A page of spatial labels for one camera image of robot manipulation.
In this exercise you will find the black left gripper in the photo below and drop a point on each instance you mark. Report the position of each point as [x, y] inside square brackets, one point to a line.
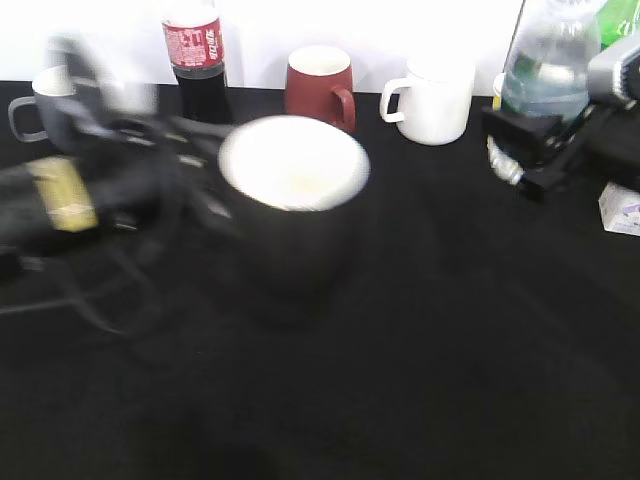
[185, 160]

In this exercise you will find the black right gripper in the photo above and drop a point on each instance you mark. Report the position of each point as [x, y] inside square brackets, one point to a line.
[536, 154]

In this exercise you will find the clear water bottle green label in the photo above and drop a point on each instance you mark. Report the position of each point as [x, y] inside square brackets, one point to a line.
[546, 69]

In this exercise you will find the black ceramic mug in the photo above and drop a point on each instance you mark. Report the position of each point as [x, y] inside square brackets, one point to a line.
[298, 193]

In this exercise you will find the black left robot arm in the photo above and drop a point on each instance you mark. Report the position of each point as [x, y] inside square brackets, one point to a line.
[57, 203]

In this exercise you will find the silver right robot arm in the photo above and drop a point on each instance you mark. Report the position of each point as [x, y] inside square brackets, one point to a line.
[613, 82]

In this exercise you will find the yellow cup white lid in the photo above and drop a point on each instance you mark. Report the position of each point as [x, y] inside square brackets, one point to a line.
[497, 91]

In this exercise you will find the white purple milk carton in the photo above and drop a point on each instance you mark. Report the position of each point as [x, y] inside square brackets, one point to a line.
[619, 210]

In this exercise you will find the grey ceramic mug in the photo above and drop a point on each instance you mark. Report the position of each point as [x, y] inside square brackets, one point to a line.
[49, 87]

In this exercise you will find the white ceramic mug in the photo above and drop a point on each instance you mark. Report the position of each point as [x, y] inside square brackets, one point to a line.
[430, 105]

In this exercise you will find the cola bottle red label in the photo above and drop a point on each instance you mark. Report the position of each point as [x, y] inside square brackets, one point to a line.
[193, 37]

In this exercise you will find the green soda bottle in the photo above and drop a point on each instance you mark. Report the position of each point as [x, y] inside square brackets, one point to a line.
[617, 19]

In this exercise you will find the red ceramic mug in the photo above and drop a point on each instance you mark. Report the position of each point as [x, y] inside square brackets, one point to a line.
[319, 85]

